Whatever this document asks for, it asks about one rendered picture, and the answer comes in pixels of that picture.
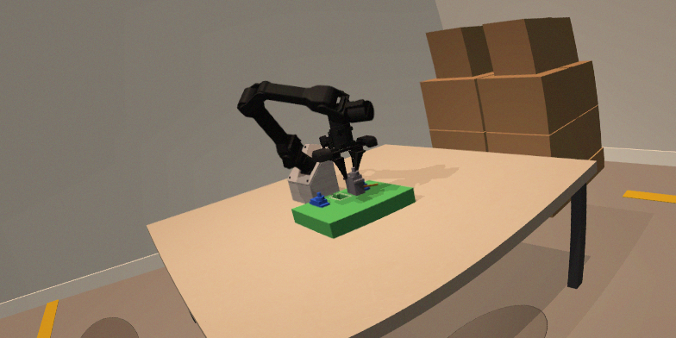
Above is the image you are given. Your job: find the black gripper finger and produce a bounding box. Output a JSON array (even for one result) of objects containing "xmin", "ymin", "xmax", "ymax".
[
  {"xmin": 331, "ymin": 157, "xmax": 347, "ymax": 179},
  {"xmin": 349, "ymin": 150, "xmax": 366, "ymax": 171}
]

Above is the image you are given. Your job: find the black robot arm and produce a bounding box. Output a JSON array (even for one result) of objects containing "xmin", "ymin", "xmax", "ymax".
[{"xmin": 237, "ymin": 81, "xmax": 374, "ymax": 175}]

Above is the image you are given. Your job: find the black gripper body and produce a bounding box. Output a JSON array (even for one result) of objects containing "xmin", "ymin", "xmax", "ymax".
[{"xmin": 312, "ymin": 123, "xmax": 378, "ymax": 163}]

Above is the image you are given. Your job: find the grey micro servo with orange cable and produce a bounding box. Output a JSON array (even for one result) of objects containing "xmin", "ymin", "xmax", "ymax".
[{"xmin": 343, "ymin": 167, "xmax": 378, "ymax": 196}]

